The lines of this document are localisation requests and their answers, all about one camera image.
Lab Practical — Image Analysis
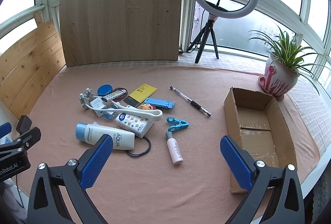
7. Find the blue round tin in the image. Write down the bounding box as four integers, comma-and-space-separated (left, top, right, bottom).
97, 84, 113, 96

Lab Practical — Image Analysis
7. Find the black hair tie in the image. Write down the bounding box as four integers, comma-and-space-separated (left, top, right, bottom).
126, 135, 152, 157

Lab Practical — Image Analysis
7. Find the orange cartoon figurine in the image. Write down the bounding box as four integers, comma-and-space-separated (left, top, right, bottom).
138, 103, 156, 110

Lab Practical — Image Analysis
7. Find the pink small bottle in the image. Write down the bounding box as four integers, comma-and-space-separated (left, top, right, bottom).
165, 132, 183, 165

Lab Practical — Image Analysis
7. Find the blue clear small bottle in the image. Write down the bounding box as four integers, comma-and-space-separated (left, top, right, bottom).
102, 105, 117, 120

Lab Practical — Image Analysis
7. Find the white aqua lotion bottle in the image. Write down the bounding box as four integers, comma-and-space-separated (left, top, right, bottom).
74, 122, 136, 151

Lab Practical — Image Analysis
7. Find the pine wood headboard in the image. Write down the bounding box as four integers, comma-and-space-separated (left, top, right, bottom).
1, 21, 66, 118

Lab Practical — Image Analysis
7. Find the patterned tissue pack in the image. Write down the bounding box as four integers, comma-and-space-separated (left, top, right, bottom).
116, 113, 154, 138

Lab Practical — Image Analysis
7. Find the pink bed blanket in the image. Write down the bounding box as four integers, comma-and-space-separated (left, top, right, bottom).
15, 64, 321, 224

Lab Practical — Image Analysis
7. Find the patterned lighter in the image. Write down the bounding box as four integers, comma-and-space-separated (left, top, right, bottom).
101, 89, 127, 102

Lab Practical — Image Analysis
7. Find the black gel pen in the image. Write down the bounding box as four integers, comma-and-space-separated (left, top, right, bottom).
169, 86, 211, 117

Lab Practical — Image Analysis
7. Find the blue folding phone stand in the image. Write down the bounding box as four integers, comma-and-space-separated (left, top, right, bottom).
144, 97, 174, 109

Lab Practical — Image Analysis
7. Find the white neck massager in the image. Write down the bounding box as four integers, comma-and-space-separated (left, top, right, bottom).
79, 89, 163, 121

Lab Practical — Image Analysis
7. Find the oak wooden board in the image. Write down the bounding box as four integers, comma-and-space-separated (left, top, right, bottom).
59, 0, 181, 67

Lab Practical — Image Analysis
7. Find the red white flower pot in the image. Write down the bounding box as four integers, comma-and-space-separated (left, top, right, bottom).
259, 55, 300, 100

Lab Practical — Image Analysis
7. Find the green spider plant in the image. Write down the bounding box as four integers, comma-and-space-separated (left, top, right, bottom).
249, 26, 323, 80

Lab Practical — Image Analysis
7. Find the blue plastic clip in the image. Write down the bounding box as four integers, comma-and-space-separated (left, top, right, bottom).
166, 116, 189, 132

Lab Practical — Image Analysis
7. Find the yellow black ruler card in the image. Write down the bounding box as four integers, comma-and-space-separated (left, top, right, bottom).
124, 83, 158, 108

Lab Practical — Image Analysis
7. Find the white power adapter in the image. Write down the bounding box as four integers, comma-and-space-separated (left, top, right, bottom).
90, 97, 106, 117

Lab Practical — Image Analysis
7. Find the black tripod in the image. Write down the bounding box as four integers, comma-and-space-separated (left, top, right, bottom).
187, 14, 219, 64

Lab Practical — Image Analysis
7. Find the cardboard box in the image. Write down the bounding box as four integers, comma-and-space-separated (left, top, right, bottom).
223, 87, 298, 194

